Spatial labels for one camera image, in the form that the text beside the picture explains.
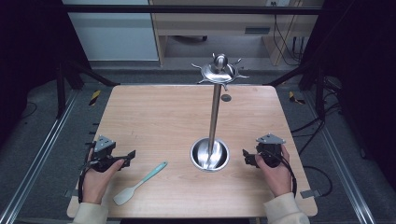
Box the person's left hand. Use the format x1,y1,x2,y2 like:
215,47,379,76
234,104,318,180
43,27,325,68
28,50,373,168
81,148,126,205

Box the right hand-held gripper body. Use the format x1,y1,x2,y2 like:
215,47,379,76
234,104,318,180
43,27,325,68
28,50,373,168
255,133,287,169

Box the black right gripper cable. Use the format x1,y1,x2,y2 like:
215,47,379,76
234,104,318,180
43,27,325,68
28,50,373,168
263,148,299,199

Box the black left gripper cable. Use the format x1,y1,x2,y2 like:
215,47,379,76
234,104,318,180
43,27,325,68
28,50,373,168
77,141,98,204

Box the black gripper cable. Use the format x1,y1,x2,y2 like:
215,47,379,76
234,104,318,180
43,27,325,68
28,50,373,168
263,148,299,199
77,141,98,204

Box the black metal stand strut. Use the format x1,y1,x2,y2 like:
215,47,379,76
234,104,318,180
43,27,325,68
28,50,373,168
263,59,329,121
55,59,121,119

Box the grey metal table bracket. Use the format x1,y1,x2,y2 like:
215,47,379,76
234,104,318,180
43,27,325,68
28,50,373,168
299,189,322,200
63,187,78,199

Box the black hanging desk cables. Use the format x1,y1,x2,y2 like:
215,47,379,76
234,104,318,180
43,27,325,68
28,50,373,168
272,14,308,67

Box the aluminium floor rail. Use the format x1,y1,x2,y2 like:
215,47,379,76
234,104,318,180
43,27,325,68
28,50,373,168
0,89,79,224
302,89,378,224

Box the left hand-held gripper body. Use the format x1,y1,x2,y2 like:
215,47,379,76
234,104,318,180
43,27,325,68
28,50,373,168
88,134,130,174

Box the steel utensil rack with hooks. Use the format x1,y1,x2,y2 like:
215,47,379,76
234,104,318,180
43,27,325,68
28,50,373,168
190,52,250,173

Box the black looped floor cable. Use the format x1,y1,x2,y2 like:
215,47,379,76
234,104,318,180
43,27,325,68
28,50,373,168
302,165,333,198

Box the black metal frame bar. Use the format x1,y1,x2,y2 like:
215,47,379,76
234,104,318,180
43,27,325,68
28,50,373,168
61,4,325,16

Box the person's right hand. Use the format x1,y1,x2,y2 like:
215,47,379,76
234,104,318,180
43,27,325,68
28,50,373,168
254,145,294,199

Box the white cabinet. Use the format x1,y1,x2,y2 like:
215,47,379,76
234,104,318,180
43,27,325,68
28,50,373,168
61,0,160,62

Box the teal and white spatula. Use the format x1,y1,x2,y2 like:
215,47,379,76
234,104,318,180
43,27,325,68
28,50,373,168
112,161,169,206

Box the light wooden desk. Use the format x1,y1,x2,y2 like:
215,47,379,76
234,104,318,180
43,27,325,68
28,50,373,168
148,0,325,67

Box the yellow black striped tape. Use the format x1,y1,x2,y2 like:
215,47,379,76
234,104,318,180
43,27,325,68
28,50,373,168
287,91,306,105
89,90,103,107

